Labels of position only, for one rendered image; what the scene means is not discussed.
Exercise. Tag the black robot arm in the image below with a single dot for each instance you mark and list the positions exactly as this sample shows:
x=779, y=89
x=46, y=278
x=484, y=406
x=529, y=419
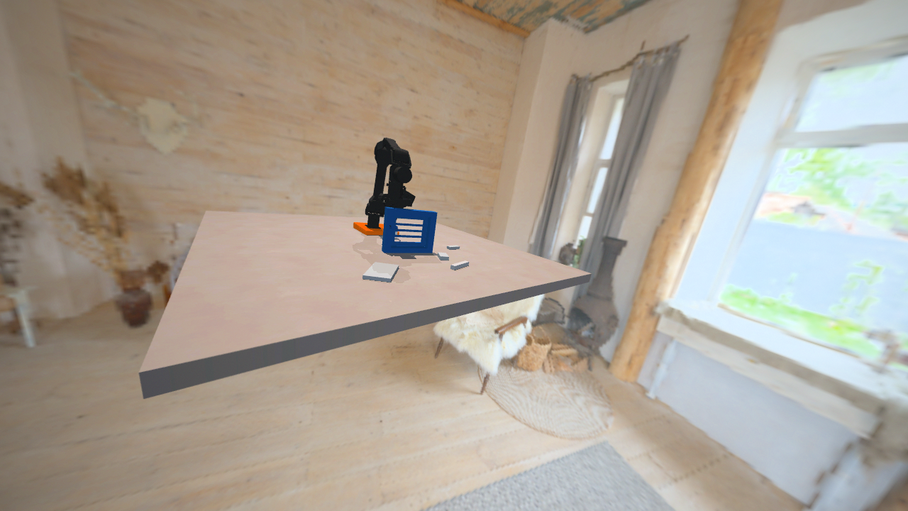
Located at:
x=388, y=152

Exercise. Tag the white flat box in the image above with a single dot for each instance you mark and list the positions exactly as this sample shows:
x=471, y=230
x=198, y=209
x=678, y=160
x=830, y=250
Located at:
x=381, y=272

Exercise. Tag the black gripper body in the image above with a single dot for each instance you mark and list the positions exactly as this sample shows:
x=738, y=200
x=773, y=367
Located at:
x=394, y=195

